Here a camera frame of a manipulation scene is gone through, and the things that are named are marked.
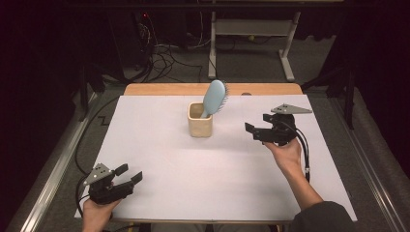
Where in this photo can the person's right hand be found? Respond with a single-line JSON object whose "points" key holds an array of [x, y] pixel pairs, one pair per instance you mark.
{"points": [[285, 156]]}

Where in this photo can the white table sheet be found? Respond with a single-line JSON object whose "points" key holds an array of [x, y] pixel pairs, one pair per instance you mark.
{"points": [[225, 167]]}

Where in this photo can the dark table grommet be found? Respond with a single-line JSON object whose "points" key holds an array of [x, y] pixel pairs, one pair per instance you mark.
{"points": [[246, 94]]}

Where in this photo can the white desk frame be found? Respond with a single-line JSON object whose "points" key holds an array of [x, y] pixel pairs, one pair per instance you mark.
{"points": [[254, 27]]}

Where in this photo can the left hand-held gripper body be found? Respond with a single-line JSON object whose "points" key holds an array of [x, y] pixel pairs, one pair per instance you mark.
{"points": [[106, 192]]}

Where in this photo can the beige square cup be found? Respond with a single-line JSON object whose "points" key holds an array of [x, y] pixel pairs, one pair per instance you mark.
{"points": [[200, 129]]}

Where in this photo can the metal floor rail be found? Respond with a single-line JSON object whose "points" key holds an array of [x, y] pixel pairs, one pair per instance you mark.
{"points": [[367, 170], [54, 174]]}

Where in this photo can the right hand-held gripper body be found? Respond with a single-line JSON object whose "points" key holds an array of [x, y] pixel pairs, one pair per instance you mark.
{"points": [[278, 130]]}

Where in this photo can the light blue hairbrush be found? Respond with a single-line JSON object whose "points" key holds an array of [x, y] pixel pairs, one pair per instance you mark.
{"points": [[214, 96]]}

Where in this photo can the wooden table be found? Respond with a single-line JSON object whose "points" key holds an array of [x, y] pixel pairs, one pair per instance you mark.
{"points": [[161, 89]]}

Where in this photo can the black metal stand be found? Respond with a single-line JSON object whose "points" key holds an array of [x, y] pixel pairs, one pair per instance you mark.
{"points": [[348, 96], [84, 93]]}

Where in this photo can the dark equipment cabinet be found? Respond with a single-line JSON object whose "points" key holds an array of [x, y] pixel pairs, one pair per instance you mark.
{"points": [[129, 45]]}

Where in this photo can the person's left hand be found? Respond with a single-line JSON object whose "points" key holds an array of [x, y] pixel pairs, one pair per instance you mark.
{"points": [[96, 216]]}

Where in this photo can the small yellow object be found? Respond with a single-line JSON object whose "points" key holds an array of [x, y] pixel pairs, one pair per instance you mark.
{"points": [[251, 37]]}

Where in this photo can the person's dark sleeve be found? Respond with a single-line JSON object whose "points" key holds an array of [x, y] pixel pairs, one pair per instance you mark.
{"points": [[325, 219]]}

